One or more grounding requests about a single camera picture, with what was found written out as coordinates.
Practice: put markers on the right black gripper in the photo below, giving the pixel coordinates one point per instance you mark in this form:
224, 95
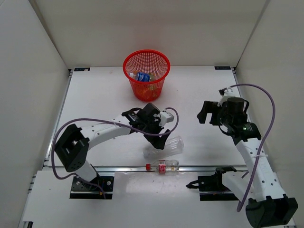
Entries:
208, 105

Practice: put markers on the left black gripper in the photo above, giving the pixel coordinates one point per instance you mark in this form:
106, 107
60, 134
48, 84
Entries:
156, 141

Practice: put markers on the clear plastic bottle white cap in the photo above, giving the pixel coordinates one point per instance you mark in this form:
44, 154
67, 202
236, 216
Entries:
172, 147

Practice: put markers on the clear bottle red label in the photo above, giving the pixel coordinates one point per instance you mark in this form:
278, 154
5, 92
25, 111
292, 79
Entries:
163, 166

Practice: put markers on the blue label clear bottle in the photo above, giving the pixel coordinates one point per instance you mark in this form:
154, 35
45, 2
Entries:
139, 76

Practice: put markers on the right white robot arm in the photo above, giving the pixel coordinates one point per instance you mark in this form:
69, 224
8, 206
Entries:
265, 202

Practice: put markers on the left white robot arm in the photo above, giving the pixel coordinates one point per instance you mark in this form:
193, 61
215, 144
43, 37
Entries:
75, 141

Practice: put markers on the red mesh plastic bin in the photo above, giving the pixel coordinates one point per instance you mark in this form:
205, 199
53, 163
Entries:
146, 71

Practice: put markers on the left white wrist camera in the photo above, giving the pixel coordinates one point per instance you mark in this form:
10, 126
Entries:
165, 117

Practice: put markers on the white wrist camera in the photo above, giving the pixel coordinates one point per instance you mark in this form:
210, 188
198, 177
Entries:
165, 117
225, 93

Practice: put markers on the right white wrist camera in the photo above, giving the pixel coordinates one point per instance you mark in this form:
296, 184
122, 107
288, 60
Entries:
225, 93

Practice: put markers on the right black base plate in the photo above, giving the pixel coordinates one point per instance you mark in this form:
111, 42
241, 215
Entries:
211, 189

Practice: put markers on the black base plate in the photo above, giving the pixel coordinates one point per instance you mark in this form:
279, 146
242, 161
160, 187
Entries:
81, 190
211, 189

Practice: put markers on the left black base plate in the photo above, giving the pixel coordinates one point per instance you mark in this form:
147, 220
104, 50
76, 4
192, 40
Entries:
81, 190

